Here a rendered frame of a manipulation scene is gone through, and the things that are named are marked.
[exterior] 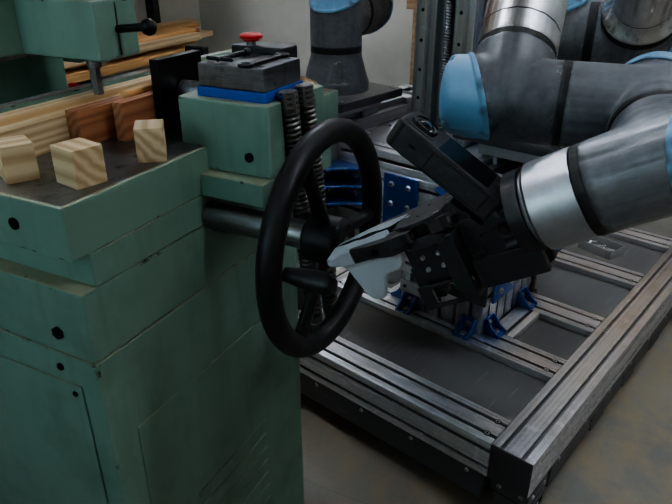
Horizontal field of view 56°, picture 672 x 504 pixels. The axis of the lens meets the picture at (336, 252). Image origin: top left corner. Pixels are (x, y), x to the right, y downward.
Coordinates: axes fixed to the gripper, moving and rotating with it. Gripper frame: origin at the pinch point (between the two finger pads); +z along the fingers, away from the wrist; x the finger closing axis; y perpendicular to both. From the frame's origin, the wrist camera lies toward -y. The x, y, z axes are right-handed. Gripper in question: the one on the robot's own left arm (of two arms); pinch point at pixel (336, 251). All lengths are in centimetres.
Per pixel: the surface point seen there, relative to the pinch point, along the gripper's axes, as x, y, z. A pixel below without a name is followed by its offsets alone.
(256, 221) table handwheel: 9.0, -4.9, 15.2
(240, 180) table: 9.4, -10.3, 14.7
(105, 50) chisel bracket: 8.0, -31.5, 22.7
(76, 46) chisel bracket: 7.0, -33.6, 25.8
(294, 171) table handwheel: 2.0, -8.9, 1.4
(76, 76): 170, -85, 213
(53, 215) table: -11.8, -15.8, 20.0
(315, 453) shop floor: 51, 58, 71
